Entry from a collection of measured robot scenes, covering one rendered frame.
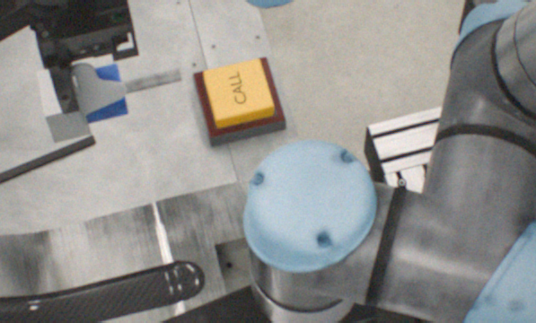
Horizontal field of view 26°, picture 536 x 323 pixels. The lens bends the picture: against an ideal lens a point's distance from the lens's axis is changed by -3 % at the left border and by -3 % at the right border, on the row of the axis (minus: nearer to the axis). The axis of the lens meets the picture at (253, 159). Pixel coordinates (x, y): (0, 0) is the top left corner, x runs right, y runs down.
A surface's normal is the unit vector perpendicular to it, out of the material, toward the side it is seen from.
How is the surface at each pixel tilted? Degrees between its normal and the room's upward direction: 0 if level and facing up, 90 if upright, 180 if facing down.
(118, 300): 2
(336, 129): 0
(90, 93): 80
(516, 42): 69
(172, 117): 0
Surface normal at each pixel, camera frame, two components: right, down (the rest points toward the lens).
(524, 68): -0.83, 0.34
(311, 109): -0.03, -0.45
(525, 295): -0.14, 0.18
